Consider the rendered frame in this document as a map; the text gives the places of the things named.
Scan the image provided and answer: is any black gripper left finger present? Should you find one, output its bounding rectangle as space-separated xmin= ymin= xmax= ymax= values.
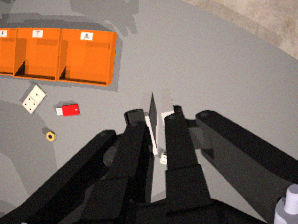
xmin=0 ymin=92 xmax=159 ymax=224

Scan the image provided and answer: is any red usb stick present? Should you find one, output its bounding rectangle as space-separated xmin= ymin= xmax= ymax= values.
xmin=56 ymin=104 xmax=80 ymax=116

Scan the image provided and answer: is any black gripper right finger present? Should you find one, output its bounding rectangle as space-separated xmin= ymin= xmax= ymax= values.
xmin=161 ymin=88 xmax=298 ymax=224

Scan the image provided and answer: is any orange rack of bins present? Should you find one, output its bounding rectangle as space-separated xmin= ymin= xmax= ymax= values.
xmin=0 ymin=28 xmax=117 ymax=86

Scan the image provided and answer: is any white die with black pips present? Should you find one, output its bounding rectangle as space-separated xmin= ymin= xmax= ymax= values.
xmin=160 ymin=152 xmax=167 ymax=164

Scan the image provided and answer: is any white domino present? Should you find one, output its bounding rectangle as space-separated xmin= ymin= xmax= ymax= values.
xmin=22 ymin=85 xmax=46 ymax=113

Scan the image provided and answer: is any yellow hex nut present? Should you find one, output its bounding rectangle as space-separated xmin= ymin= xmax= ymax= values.
xmin=47 ymin=131 xmax=56 ymax=141

